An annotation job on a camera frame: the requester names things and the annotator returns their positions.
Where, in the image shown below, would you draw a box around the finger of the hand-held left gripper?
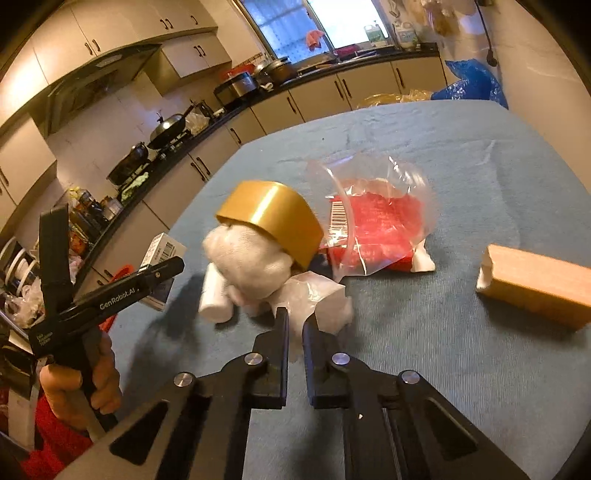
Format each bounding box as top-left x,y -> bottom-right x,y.
39,205 -> 75,320
136,256 -> 186,296

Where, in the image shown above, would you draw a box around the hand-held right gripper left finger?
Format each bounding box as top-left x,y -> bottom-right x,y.
55,307 -> 290,480

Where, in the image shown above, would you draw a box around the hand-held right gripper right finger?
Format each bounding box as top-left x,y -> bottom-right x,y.
302,314 -> 532,480

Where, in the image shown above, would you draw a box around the white plastic wrapper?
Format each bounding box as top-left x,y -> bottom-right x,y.
271,271 -> 354,336

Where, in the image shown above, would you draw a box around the person's left forearm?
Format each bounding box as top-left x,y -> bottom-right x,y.
19,396 -> 95,480

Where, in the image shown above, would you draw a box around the person's left hand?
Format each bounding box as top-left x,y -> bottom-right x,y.
39,330 -> 123,433

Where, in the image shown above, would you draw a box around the small white printed box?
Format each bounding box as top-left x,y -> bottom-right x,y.
137,233 -> 188,313

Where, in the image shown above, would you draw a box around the metal dish rack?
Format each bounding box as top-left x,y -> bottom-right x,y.
0,234 -> 43,326

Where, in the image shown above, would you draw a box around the small white cylinder bottle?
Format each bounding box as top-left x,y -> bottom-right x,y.
198,265 -> 234,324

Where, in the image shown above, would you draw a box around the group of condiment bottles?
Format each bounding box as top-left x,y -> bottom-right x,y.
67,185 -> 124,247

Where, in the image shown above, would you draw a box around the white cloth bundle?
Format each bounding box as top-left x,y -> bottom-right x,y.
202,223 -> 297,320

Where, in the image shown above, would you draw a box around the black cooking pot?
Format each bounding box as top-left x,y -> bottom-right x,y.
106,142 -> 151,184

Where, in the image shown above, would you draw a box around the brown tape roll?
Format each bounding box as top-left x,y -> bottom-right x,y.
215,180 -> 324,271

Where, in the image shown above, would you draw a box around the black wok with lid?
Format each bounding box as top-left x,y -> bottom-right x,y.
147,105 -> 197,149

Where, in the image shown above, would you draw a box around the red packet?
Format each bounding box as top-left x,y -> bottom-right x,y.
318,191 -> 426,274

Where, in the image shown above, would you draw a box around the black range hood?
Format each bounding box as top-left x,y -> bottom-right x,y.
45,43 -> 163,136

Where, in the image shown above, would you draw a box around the silver rice cooker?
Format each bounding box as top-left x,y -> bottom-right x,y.
213,71 -> 258,108

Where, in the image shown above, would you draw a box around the black kitchen countertop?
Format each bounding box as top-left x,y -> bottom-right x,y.
69,42 -> 440,259

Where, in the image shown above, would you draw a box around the clear plastic bag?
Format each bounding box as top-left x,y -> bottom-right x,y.
307,154 -> 438,283

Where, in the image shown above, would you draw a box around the beige upper kitchen cabinets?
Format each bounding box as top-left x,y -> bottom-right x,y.
0,0 -> 232,206

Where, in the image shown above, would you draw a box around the beige kitchen cabinets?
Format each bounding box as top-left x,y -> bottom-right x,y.
0,0 -> 232,206
69,56 -> 448,301

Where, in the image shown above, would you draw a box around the dark lidded pot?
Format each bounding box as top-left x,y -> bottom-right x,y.
255,56 -> 297,85

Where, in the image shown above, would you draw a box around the brown cardboard box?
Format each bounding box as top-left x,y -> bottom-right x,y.
475,243 -> 591,330

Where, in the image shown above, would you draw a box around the beige lower kitchen cabinets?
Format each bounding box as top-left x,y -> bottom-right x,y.
69,56 -> 448,301

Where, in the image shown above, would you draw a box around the blue table cloth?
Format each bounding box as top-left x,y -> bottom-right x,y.
74,99 -> 591,480

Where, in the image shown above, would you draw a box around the yellow plastic bag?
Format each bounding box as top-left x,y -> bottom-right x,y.
355,89 -> 435,110

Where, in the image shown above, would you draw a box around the kitchen window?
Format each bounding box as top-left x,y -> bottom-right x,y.
233,0 -> 402,61

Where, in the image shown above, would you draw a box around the green label detergent bottle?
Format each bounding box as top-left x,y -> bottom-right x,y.
364,22 -> 389,48

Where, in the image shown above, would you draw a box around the blue plastic bag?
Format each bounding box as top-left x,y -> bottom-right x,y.
431,59 -> 509,110

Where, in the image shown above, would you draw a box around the white detergent bottle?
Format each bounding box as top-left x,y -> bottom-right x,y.
394,20 -> 419,51

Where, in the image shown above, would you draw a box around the black hanging cable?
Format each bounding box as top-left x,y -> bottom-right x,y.
475,0 -> 500,66

